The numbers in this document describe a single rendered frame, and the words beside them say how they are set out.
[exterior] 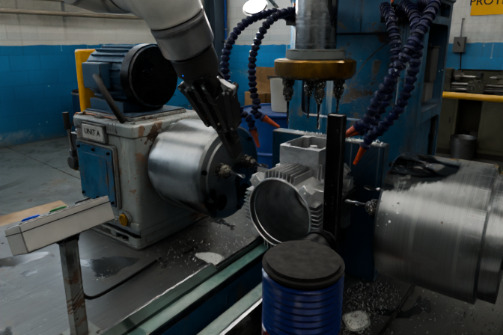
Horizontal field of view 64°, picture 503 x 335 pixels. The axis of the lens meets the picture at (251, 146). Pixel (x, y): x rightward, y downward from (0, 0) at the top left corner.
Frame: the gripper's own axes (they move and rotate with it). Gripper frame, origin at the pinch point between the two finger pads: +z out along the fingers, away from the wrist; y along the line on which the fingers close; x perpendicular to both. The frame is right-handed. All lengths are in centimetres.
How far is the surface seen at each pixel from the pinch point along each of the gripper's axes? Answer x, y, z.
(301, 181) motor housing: -5.0, -9.6, 14.0
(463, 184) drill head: -8.2, -39.6, 9.3
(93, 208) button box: 23.0, 17.9, 0.5
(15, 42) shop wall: -181, 531, 84
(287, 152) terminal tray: -11.4, -3.1, 13.1
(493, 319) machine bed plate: -7, -46, 49
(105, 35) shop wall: -300, 521, 140
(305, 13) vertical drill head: -27.9, -5.7, -12.2
